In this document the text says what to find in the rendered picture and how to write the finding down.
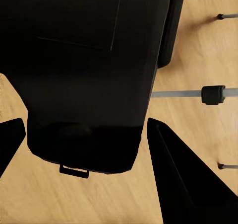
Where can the digital camera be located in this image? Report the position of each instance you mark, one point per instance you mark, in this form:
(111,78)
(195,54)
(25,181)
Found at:
(85,70)

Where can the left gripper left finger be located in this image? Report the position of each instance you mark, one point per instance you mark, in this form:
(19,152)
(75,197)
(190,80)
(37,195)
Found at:
(12,133)

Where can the camera tripod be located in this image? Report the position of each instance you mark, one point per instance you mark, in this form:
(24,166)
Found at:
(210,95)

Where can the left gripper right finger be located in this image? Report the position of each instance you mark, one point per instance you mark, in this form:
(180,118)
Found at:
(189,191)

